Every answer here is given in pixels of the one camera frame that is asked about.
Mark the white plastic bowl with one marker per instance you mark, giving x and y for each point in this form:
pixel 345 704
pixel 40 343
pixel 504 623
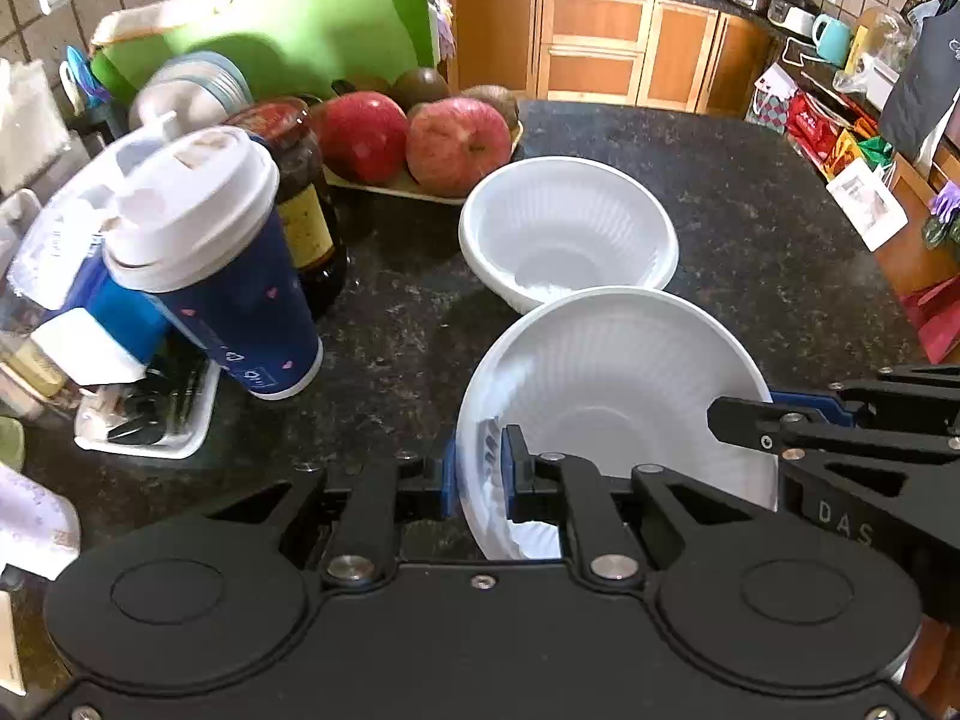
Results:
pixel 538 230
pixel 621 376

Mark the red apple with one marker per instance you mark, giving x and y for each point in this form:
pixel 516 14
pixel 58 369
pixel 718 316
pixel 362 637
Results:
pixel 455 143
pixel 363 137

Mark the dark hanging apron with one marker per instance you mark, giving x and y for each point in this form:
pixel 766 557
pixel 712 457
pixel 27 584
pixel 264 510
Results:
pixel 927 89

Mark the teal electric kettle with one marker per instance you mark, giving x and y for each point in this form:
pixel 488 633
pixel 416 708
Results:
pixel 832 40

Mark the red apple left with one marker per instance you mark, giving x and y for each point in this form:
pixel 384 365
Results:
pixel 363 137

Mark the brown kiwi fruit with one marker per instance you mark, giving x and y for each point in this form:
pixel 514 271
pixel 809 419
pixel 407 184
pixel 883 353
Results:
pixel 422 85

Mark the red apple right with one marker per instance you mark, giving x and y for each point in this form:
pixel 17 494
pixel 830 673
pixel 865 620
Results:
pixel 455 143

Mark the white picture box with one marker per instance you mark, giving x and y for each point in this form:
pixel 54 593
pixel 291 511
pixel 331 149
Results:
pixel 870 207

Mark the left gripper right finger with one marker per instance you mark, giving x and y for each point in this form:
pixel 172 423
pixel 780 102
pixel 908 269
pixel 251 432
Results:
pixel 612 531

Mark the dark sauce jar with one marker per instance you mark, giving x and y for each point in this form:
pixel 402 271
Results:
pixel 302 201

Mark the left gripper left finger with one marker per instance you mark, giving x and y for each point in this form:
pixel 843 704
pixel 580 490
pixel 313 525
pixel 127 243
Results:
pixel 346 527

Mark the white tray with items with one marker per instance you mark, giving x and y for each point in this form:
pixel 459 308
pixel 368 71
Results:
pixel 152 420

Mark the red hanging towel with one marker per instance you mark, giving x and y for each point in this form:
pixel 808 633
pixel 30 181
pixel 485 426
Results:
pixel 934 313

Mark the blue paper cup white lid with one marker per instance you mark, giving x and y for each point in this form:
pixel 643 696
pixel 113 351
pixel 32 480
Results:
pixel 194 228

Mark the green cutting board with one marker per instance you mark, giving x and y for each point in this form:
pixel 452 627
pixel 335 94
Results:
pixel 280 46

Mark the red snack bag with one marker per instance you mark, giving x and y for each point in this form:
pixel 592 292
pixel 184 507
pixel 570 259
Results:
pixel 815 133

